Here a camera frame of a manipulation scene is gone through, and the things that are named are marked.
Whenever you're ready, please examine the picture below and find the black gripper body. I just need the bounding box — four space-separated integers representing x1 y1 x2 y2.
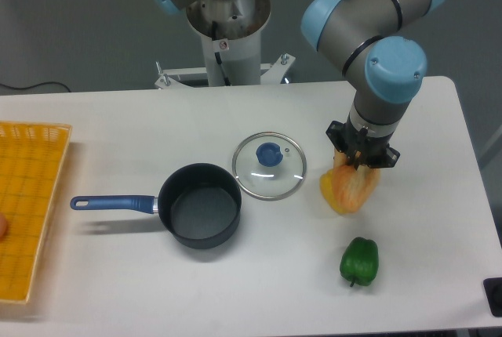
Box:
326 120 400 169

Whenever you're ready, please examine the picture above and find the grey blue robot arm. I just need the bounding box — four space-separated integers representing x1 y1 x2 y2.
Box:
300 0 445 169

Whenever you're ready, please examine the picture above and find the yellow woven basket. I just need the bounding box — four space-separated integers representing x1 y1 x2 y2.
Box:
1 121 72 304

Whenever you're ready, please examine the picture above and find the dark saucepan blue handle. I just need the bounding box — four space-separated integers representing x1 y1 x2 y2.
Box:
70 163 242 249

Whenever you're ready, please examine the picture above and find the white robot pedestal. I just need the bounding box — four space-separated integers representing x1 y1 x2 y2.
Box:
155 0 296 89

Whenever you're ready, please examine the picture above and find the glass lid blue knob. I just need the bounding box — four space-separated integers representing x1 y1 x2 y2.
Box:
231 132 307 201

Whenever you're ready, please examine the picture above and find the black device table corner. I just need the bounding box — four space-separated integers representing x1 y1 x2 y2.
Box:
483 277 502 317

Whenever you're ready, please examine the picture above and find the green bell pepper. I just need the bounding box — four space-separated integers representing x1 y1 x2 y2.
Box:
339 237 380 287

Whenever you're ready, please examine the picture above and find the black cable on floor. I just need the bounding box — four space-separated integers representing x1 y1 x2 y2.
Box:
0 82 71 92

